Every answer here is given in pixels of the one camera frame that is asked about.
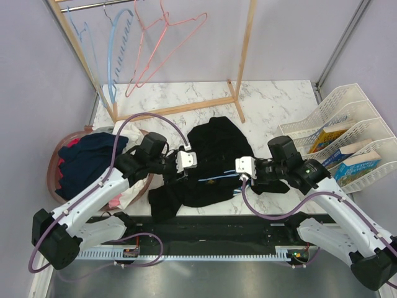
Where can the blue wavy plastic hanger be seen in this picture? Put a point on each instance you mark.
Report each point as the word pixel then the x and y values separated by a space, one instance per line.
pixel 117 45

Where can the navy garment in basket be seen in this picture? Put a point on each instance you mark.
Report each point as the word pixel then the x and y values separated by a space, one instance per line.
pixel 83 163

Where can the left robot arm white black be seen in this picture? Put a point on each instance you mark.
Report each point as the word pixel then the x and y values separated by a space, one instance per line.
pixel 61 234

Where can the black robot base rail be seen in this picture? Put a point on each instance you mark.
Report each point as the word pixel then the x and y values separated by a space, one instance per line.
pixel 218 234

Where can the white slotted cable duct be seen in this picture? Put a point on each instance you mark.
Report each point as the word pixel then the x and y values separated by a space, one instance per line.
pixel 133 253

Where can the light blue wire hanger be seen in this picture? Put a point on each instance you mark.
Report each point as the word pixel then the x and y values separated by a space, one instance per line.
pixel 226 174

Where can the white plastic file organizer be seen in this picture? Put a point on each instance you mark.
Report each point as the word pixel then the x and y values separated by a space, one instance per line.
pixel 343 104

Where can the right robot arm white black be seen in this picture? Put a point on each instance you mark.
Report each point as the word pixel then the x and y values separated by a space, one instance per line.
pixel 368 249

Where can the light blue cover book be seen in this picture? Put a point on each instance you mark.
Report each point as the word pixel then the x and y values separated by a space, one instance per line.
pixel 355 167

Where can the pink laundry basket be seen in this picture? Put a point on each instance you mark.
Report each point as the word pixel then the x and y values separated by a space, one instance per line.
pixel 54 174

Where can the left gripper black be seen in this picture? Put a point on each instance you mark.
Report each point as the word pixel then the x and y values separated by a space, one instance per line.
pixel 174 177

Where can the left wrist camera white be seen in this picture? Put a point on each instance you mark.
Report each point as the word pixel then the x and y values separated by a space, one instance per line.
pixel 185 160

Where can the black t shirt with daisy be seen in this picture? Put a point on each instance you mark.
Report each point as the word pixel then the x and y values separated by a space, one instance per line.
pixel 217 144

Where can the thin blue wire hanger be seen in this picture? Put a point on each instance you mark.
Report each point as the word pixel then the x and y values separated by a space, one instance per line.
pixel 89 51

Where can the blue book tan pages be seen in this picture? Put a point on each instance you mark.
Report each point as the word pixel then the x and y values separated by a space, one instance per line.
pixel 344 152

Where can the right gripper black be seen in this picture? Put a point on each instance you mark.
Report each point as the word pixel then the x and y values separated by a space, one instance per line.
pixel 258 180

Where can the pink garment in basket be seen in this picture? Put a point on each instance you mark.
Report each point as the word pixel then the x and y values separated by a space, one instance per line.
pixel 115 202

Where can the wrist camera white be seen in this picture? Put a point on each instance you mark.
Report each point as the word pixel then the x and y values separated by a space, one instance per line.
pixel 246 165
pixel 185 160

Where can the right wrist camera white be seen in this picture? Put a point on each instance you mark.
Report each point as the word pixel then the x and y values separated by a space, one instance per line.
pixel 246 165

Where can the yellow blue book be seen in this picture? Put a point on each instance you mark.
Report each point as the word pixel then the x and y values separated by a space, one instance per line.
pixel 329 134

